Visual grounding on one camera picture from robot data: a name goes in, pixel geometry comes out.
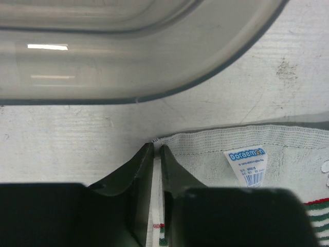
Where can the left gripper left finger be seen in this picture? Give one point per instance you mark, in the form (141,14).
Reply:
(123,213)

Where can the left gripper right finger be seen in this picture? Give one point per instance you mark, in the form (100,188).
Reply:
(175,180)

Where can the green white striped towel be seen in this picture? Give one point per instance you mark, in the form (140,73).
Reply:
(290,157)

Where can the clear grey plastic container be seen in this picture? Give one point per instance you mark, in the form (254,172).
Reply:
(118,52)

